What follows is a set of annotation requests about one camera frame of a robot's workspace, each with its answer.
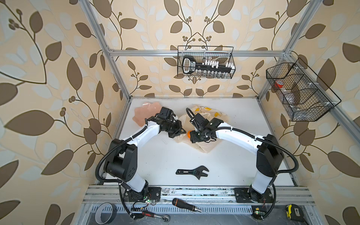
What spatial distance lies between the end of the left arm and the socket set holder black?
1.06 feet

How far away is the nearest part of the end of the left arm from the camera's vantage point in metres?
0.66

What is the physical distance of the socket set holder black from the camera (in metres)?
0.83
